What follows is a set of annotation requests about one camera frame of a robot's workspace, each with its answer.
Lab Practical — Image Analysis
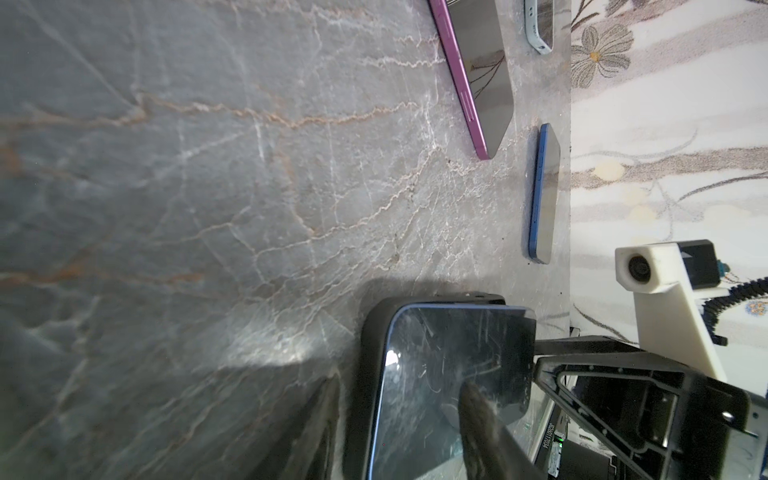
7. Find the black phone purple edge far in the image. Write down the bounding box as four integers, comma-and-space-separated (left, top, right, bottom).
428, 0, 514, 160

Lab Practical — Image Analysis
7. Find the light blue case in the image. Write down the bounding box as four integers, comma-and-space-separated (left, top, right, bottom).
524, 0, 554, 55

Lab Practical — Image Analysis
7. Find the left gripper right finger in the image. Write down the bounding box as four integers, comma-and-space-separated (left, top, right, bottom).
458, 382, 546, 480

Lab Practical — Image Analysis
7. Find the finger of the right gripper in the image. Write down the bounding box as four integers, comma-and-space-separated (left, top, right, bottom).
534, 351, 756, 479

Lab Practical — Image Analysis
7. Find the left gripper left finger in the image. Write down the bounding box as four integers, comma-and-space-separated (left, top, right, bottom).
248, 375, 340, 479

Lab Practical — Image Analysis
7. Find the black phone blue edge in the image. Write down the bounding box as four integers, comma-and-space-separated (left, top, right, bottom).
350, 303, 536, 479
528, 123, 562, 264

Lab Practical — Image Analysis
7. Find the black phone case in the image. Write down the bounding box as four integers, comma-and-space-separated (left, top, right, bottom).
343, 295, 508, 479

